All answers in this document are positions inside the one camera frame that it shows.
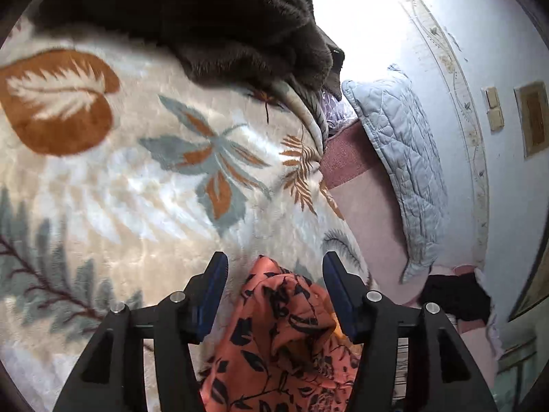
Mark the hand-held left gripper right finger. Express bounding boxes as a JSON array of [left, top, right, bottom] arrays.
[[322, 251, 500, 412]]

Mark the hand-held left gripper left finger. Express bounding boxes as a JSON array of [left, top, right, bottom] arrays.
[[51, 251, 230, 412]]

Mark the orange black floral garment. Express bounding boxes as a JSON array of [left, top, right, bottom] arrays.
[[198, 255, 364, 412]]

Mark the pink sofa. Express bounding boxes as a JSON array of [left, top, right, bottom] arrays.
[[319, 118, 502, 412]]

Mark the striped floral cushion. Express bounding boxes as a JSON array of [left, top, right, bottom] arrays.
[[394, 338, 410, 412]]

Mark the cream leaf-print blanket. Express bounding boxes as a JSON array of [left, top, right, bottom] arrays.
[[0, 17, 374, 412]]

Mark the light blue quilted pillow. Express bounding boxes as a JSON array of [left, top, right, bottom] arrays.
[[342, 64, 450, 284]]

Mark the white lace cloth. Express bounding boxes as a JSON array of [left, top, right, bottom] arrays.
[[474, 266, 504, 361]]

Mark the purple floral cloth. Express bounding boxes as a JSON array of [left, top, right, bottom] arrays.
[[324, 92, 359, 127]]

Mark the dark brown box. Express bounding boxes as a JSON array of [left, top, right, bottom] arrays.
[[324, 36, 346, 101]]

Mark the dark brown fuzzy blanket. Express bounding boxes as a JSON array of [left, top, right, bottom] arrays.
[[32, 0, 346, 104]]

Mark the dark wooden frame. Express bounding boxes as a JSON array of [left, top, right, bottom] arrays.
[[508, 206, 549, 322]]

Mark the framed wall plaque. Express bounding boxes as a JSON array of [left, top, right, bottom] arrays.
[[514, 81, 549, 159]]

